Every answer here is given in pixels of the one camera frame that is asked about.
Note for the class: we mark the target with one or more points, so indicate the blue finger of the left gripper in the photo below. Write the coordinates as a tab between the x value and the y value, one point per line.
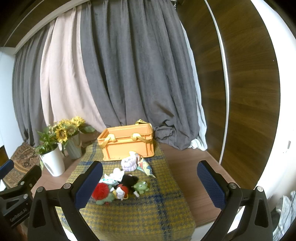
6	168

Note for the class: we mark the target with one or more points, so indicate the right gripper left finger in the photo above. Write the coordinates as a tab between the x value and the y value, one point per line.
44	222

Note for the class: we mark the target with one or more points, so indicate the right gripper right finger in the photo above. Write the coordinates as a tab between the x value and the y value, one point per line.
244	214

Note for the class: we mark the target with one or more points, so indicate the red fluffy pompom toy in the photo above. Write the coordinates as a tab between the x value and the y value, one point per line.
102	194

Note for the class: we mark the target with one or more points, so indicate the white cloth pink-eared plush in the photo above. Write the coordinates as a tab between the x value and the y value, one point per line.
113	178

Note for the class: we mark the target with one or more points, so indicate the green frog plush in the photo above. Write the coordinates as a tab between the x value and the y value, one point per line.
141	187

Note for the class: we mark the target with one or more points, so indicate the colourful patchwork cloth pouch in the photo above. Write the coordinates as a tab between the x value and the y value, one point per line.
142	164

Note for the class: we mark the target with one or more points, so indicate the patterned brown rug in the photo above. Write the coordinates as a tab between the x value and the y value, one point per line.
24	159

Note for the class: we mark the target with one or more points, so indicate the crumpled white cloth pile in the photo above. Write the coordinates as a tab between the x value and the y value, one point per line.
283	215

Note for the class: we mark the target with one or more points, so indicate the green leafy plant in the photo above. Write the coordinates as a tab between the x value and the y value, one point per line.
47	140

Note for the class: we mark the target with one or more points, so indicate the yellow sunflower bouquet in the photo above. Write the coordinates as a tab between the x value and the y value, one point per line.
67	128

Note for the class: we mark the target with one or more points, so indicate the grey ribbed flower vase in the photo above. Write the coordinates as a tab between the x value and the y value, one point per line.
73	147

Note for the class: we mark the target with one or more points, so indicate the black red mouse plush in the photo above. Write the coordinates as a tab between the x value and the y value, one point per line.
125	187

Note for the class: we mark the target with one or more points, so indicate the yellow blue plaid cloth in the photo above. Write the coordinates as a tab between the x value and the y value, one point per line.
161	213

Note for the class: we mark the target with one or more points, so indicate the beige curtain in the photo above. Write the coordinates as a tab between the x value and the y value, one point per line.
65	92

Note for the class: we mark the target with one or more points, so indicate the white sheer curtain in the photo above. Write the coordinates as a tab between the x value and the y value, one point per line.
200	141

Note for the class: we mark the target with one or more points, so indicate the lavender fuzzy scrunchie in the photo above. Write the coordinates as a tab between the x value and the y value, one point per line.
129	163

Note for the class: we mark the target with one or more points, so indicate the orange plastic crate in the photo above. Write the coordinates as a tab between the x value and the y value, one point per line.
117	142

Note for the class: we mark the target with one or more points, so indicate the dark wooden wardrobe door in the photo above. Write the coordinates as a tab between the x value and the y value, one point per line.
239	80

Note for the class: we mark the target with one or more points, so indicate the grey curtain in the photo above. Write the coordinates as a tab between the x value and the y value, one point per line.
137	66

